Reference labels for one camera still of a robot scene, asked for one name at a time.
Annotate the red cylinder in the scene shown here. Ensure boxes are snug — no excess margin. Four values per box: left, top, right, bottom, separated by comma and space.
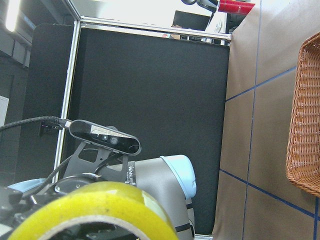
217, 0, 256, 15

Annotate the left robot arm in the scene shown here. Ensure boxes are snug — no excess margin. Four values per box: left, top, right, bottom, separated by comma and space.
0, 153, 197, 240

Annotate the brown wicker basket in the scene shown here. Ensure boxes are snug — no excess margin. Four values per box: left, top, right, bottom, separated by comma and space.
285, 33, 320, 197

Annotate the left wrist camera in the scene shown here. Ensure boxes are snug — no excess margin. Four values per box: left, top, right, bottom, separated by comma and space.
68, 119, 142, 156

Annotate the yellow tape roll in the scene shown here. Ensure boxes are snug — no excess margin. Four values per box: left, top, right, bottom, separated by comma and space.
8, 181, 178, 240

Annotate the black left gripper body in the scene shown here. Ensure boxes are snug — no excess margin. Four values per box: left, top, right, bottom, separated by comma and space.
0, 173, 100, 240

